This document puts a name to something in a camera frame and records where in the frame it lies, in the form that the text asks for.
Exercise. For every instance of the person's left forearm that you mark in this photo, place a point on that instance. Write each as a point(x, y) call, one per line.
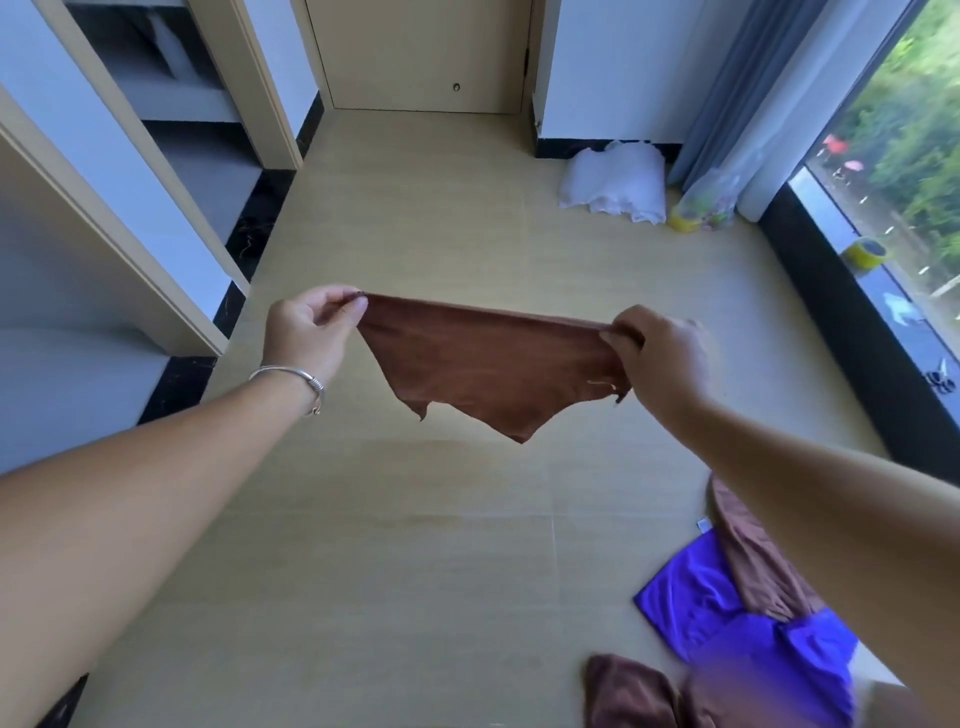
point(135, 525)

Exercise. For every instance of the clear plastic wrapper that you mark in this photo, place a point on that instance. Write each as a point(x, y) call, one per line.
point(904, 309)

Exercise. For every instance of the white sheer curtain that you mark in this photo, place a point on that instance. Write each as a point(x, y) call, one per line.
point(810, 135)

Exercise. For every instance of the beige door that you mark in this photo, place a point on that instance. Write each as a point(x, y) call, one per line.
point(420, 45)

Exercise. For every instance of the person's left hand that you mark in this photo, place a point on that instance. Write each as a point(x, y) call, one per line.
point(307, 337)

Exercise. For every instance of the dark framed window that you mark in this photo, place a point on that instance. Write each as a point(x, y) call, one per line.
point(825, 300)

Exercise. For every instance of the person's right forearm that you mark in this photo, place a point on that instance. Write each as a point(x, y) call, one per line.
point(847, 540)

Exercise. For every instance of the white cloth pile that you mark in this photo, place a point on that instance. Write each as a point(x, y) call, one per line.
point(615, 184)

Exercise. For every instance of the black scissors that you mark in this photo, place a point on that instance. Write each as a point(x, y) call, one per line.
point(939, 382)

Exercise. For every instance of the brown towel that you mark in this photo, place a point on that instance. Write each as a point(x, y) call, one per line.
point(487, 360)
point(630, 690)
point(757, 555)

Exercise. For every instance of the person's right hand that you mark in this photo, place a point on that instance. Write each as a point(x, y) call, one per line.
point(667, 367)

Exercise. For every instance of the purple towel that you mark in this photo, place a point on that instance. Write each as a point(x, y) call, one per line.
point(712, 600)

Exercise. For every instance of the beige bathroom door frame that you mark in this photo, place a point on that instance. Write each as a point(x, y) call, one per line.
point(251, 90)

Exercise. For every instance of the blue grey curtain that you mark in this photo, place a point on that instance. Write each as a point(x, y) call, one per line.
point(735, 75)

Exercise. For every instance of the yellow tape roll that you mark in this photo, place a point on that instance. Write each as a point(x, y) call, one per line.
point(855, 259)

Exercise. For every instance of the clear bag of yellow items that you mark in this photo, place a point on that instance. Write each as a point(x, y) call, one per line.
point(701, 206)

